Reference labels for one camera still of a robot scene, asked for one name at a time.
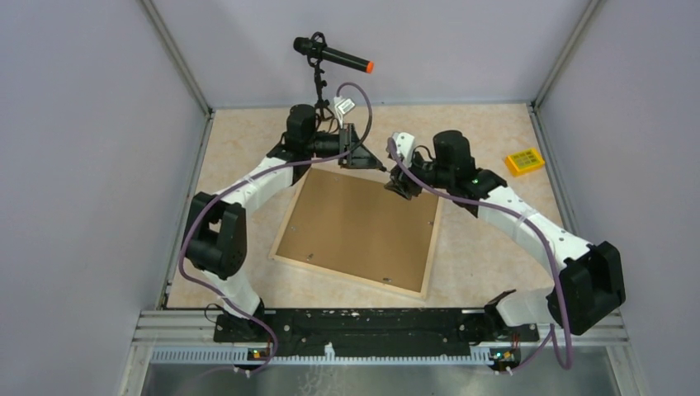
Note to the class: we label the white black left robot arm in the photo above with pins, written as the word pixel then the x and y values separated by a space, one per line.
pixel 216 241

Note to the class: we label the aluminium rail front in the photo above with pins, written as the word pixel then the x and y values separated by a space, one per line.
pixel 186 336

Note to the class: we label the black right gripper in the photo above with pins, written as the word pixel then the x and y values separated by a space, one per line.
pixel 403 184

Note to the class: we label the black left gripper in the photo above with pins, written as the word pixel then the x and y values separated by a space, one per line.
pixel 361 157

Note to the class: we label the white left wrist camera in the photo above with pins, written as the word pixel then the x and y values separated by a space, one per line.
pixel 342 106

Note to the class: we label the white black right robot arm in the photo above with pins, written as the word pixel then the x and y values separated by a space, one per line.
pixel 588 277

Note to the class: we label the black microphone orange tip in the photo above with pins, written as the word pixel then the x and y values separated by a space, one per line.
pixel 303 46

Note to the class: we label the yellow plastic box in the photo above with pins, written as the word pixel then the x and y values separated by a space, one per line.
pixel 524 162

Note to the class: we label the black tripod microphone stand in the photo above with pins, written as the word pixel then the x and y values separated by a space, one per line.
pixel 314 60

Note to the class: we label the white wooden photo frame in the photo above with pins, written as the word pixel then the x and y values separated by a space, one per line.
pixel 352 228

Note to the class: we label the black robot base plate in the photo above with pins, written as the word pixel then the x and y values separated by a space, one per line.
pixel 371 332

